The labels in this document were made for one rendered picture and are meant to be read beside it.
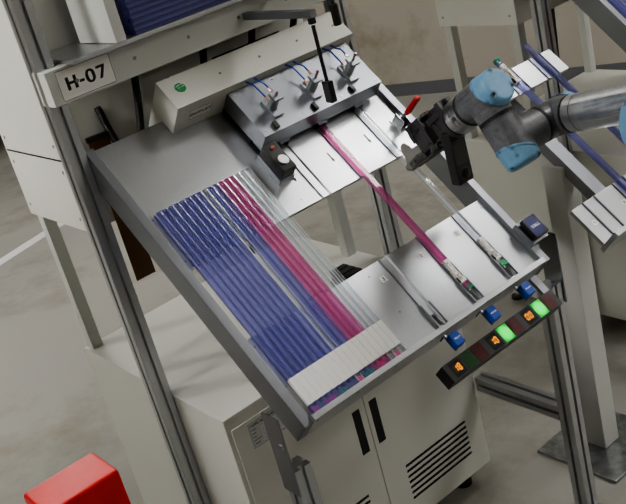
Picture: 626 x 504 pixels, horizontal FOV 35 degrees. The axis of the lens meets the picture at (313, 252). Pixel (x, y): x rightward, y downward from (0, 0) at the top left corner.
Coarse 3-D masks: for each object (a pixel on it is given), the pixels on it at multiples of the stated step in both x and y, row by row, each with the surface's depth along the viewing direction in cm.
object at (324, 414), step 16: (528, 272) 208; (496, 288) 203; (512, 288) 209; (480, 304) 200; (464, 320) 200; (432, 336) 193; (416, 352) 192; (384, 368) 186; (400, 368) 194; (368, 384) 185; (336, 400) 180; (352, 400) 186; (320, 416) 178
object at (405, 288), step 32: (448, 224) 213; (480, 224) 215; (416, 256) 206; (448, 256) 208; (480, 256) 210; (512, 256) 212; (384, 288) 199; (416, 288) 201; (448, 288) 203; (480, 288) 205; (384, 320) 195; (416, 320) 197; (448, 320) 199; (288, 384) 182
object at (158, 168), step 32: (160, 128) 208; (192, 128) 210; (224, 128) 212; (352, 128) 221; (384, 128) 224; (128, 160) 201; (160, 160) 203; (192, 160) 205; (224, 160) 207; (256, 160) 210; (320, 160) 214; (384, 160) 218; (128, 192) 197; (160, 192) 199; (192, 192) 201; (288, 192) 207; (320, 192) 209
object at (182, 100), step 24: (240, 48) 215; (264, 48) 217; (288, 48) 219; (312, 48) 221; (192, 72) 208; (216, 72) 210; (240, 72) 211; (264, 72) 213; (168, 96) 203; (192, 96) 204; (216, 96) 208; (168, 120) 207; (192, 120) 209
